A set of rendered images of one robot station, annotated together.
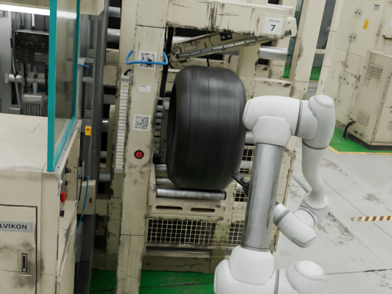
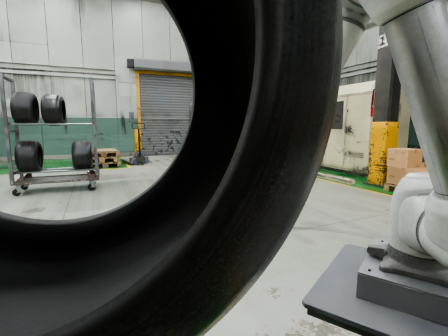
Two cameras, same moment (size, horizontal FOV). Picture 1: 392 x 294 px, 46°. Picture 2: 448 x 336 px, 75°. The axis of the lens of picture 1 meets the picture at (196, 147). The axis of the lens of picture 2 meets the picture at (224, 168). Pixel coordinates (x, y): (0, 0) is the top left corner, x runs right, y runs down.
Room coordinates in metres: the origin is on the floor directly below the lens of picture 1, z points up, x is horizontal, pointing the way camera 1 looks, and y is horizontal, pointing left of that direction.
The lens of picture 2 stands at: (2.01, 0.29, 1.13)
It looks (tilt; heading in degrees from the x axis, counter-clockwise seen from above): 8 degrees down; 265
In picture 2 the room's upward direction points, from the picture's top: straight up
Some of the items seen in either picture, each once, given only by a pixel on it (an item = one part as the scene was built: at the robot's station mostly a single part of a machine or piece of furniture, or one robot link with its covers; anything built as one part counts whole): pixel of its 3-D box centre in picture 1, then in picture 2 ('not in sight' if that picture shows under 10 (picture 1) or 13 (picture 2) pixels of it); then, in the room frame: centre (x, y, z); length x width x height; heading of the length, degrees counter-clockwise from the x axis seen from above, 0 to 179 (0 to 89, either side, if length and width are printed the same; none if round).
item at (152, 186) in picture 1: (151, 178); not in sight; (2.15, 0.20, 0.90); 0.40 x 0.03 x 0.10; 9
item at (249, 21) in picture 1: (223, 16); not in sight; (2.49, -0.05, 1.71); 0.61 x 0.25 x 0.15; 99
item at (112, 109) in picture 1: (111, 165); not in sight; (2.93, 0.56, 0.61); 0.33 x 0.06 x 0.86; 9
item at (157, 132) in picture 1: (144, 126); not in sight; (2.52, 0.30, 1.05); 0.20 x 0.15 x 0.30; 99
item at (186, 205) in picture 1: (187, 205); not in sight; (2.04, 0.00, 0.83); 0.36 x 0.09 x 0.06; 99
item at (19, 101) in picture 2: not in sight; (55, 135); (4.44, -5.01, 0.96); 1.33 x 0.64 x 1.92; 16
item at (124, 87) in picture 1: (122, 125); not in sight; (2.08, 0.35, 1.19); 0.05 x 0.04 x 0.48; 9
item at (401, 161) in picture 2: not in sight; (429, 170); (-1.96, -4.25, 0.37); 1.23 x 0.84 x 0.74; 18
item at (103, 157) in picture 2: not in sight; (103, 157); (4.69, -8.31, 0.22); 1.27 x 0.90 x 0.44; 108
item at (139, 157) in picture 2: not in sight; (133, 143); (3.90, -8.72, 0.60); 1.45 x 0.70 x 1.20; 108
